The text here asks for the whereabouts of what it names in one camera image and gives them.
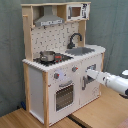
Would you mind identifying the white oven door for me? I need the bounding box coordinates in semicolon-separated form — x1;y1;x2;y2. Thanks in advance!
49;75;80;125

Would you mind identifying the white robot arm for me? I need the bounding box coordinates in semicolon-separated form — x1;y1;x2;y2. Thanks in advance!
86;69;128;99

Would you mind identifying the wooden toy kitchen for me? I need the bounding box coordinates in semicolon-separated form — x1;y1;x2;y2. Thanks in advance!
22;2;105;128

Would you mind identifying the black toy stovetop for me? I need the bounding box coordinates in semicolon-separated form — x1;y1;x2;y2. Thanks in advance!
35;53;71;66

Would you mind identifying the right red stove knob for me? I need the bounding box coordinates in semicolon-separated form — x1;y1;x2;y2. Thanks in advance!
72;66;78;72

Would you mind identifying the red stove knob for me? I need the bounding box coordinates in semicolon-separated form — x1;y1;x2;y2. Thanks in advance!
72;66;78;72
54;73;60;79

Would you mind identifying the left red stove knob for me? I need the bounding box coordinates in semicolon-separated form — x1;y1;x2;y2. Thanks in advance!
54;73;60;79

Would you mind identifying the grey toy sink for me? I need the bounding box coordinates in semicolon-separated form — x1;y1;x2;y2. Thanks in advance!
66;47;94;56

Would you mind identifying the small metal pot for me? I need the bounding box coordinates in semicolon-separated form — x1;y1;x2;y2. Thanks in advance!
40;51;55;62

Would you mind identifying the black toy faucet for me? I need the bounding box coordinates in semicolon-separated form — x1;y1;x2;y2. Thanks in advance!
67;33;82;49

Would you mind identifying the white cabinet door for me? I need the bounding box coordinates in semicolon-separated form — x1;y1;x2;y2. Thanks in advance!
80;55;102;106

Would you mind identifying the grey range hood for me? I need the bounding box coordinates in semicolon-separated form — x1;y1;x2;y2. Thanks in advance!
35;6;64;27

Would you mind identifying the toy microwave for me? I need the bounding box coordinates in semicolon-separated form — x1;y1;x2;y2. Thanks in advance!
67;3;89;21

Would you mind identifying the grey fabric backdrop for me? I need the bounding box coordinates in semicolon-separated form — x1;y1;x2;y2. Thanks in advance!
0;0;128;117

